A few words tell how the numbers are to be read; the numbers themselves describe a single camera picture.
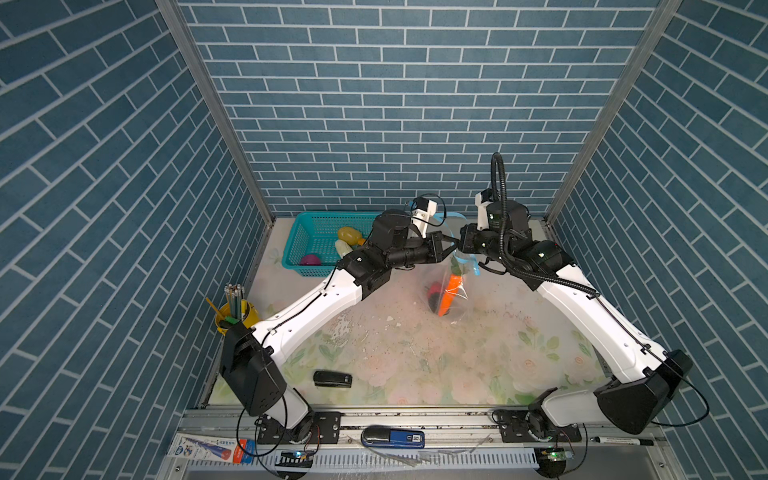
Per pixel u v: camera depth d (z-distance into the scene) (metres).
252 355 0.41
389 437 0.68
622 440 0.72
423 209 0.63
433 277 0.77
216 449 0.70
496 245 0.54
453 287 0.75
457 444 0.72
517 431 0.73
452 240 0.67
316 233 1.14
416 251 0.61
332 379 0.79
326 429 0.73
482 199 0.65
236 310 0.83
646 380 0.39
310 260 1.03
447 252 0.66
